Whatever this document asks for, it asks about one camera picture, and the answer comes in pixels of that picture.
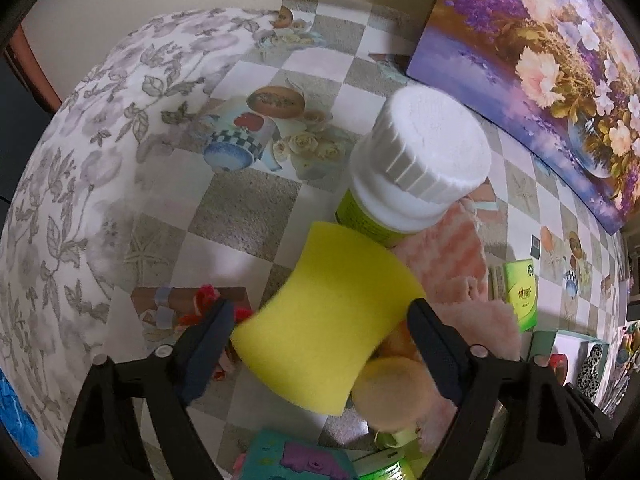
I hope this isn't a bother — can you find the leopard print scrunchie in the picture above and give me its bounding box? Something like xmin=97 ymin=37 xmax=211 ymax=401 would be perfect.
xmin=576 ymin=344 xmax=604 ymax=401

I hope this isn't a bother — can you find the lime green cloth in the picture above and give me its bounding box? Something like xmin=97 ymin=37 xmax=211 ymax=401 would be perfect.
xmin=352 ymin=427 xmax=431 ymax=479

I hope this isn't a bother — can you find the green tissue pack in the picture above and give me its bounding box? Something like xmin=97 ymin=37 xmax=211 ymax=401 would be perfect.
xmin=489 ymin=258 xmax=537 ymax=332

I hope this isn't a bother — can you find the pink fuzzy cloth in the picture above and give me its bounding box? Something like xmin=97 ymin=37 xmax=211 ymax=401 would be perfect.
xmin=387 ymin=198 xmax=521 ymax=455

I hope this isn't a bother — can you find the yellow sponge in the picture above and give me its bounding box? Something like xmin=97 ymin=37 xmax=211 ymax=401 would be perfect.
xmin=231 ymin=221 xmax=425 ymax=416

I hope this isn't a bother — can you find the red tape roll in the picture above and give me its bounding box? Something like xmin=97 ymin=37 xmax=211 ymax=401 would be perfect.
xmin=549 ymin=353 xmax=568 ymax=386

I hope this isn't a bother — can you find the teal white shallow box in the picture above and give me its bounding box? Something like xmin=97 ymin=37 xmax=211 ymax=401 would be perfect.
xmin=529 ymin=330 xmax=610 ymax=391

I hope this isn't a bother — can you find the teal plastic case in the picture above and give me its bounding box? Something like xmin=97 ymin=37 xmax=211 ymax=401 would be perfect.
xmin=233 ymin=430 xmax=358 ymax=480

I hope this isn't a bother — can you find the red white yarn pompom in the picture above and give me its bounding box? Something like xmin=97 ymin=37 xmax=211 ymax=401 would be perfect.
xmin=174 ymin=284 xmax=253 ymax=382

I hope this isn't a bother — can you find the white green pill bottle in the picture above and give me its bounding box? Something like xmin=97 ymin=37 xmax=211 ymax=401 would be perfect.
xmin=334 ymin=84 xmax=491 ymax=248

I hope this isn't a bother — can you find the flower painting canvas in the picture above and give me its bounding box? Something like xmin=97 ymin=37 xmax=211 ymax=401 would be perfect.
xmin=407 ymin=0 xmax=639 ymax=233

